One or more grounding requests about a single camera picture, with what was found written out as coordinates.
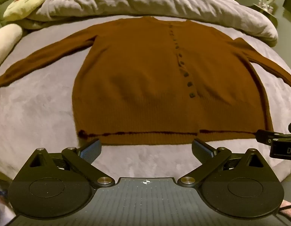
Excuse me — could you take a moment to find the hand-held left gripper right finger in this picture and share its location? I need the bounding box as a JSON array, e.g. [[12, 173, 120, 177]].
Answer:
[[177, 138, 281, 189]]

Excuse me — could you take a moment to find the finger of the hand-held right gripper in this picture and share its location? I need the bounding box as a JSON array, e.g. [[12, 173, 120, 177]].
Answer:
[[256, 129, 281, 144]]

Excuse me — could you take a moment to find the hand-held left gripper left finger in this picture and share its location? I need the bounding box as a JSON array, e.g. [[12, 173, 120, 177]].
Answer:
[[15, 138, 115, 189]]

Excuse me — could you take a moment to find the brown knit cardigan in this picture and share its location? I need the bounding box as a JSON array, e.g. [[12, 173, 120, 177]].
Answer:
[[0, 16, 291, 146]]

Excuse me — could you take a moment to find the bed with grey sheet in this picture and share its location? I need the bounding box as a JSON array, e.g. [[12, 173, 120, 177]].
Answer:
[[0, 14, 291, 193]]

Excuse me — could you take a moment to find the gold side table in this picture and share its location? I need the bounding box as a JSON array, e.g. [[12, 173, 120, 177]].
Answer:
[[248, 3, 278, 26]]

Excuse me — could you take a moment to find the cream plush bolster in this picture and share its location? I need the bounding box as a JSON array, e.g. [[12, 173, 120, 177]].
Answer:
[[0, 24, 23, 72]]

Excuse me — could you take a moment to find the grey crumpled duvet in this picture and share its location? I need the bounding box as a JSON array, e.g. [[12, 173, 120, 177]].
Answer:
[[25, 0, 279, 47]]

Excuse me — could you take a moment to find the yellow plush face pillow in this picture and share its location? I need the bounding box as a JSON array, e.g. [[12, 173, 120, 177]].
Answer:
[[3, 0, 50, 21]]

